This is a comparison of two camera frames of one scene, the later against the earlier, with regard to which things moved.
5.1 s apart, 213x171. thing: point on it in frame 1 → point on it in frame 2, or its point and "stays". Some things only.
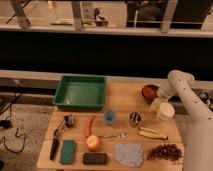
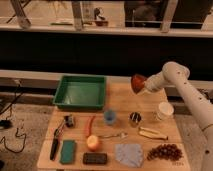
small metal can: (135, 119) stays
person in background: (147, 13) stays
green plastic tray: (80, 91) stays
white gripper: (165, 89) → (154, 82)
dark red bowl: (149, 92) → (137, 82)
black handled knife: (54, 149) stays
